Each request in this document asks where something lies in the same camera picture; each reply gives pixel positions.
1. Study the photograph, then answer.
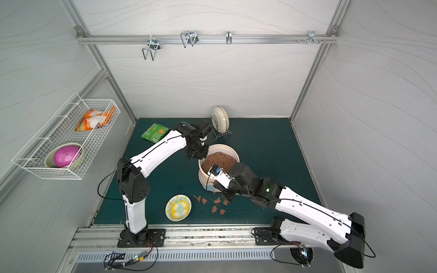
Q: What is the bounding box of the black wire plate rack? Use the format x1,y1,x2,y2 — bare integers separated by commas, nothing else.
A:
211,124,233,139

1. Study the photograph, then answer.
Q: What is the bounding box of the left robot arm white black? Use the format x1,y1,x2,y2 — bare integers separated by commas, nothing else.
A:
116,120,211,235

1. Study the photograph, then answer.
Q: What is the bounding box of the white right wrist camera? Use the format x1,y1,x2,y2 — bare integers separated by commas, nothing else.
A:
207,165,233,189

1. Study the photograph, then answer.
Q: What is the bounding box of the aluminium top rail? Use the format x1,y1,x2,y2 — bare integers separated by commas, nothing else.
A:
77,34,340,46

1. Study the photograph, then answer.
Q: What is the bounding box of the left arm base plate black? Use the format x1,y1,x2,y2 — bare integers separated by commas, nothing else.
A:
117,227,166,248

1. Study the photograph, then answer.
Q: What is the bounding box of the white wire wall basket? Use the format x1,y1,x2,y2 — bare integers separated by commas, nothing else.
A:
12,93,120,180

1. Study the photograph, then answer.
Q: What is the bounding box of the right wiring with board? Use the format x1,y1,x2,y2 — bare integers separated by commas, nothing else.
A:
269,238,314,267

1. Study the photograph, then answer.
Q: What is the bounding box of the left wiring bundle with board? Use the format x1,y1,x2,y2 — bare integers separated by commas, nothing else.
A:
102,237,159,272

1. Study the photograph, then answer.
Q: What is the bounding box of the orange white snack bag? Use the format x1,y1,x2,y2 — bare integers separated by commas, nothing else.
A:
75,106,116,133

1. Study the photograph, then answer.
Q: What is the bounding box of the aluminium front rail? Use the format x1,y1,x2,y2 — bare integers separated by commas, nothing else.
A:
68,222,331,251

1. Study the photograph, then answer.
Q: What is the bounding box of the cream plate on rack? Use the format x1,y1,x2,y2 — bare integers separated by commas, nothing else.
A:
211,106,230,133

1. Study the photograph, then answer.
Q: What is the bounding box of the green snack packet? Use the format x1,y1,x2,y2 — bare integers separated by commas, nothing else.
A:
141,123,169,143

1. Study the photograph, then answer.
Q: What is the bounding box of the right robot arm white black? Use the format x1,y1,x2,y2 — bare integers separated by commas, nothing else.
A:
207,163,365,269

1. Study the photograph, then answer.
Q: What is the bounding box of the metal double hook middle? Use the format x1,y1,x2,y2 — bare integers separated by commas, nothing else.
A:
180,30,199,48

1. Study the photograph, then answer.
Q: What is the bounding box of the metal double hook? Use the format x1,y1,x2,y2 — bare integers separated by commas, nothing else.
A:
180,30,199,48
142,36,160,61

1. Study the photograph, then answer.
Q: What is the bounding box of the white ceramic pot with mud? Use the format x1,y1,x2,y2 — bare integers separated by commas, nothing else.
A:
198,144,240,192

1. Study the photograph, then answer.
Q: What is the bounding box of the metal double hook left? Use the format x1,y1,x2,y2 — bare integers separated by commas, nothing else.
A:
142,36,160,61

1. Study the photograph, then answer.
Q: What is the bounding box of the yellow teal patterned bowl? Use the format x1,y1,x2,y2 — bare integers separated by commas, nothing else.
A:
165,195,192,222

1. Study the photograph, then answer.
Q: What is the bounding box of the small metal hook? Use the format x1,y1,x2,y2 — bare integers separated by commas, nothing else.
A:
225,31,232,45

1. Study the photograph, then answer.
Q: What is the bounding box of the aluminium rail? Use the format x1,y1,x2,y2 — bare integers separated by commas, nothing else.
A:
77,34,340,46
68,222,331,251

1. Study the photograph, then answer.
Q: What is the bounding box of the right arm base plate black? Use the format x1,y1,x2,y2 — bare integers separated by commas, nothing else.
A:
251,227,283,246

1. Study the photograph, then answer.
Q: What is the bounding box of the metal hook right end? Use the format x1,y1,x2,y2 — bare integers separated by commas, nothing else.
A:
296,31,326,44

